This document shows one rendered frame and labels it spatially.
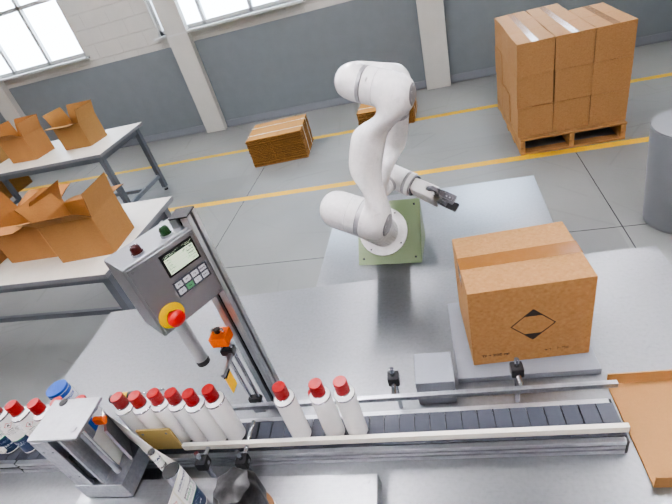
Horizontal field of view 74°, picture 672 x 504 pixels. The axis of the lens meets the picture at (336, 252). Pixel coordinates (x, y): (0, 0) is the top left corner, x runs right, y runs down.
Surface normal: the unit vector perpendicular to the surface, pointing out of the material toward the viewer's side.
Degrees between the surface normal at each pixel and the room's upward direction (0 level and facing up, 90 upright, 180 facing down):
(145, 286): 90
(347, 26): 90
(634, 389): 0
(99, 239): 90
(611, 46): 90
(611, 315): 0
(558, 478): 0
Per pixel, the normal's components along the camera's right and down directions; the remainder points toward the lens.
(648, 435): -0.24, -0.79
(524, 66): -0.11, 0.60
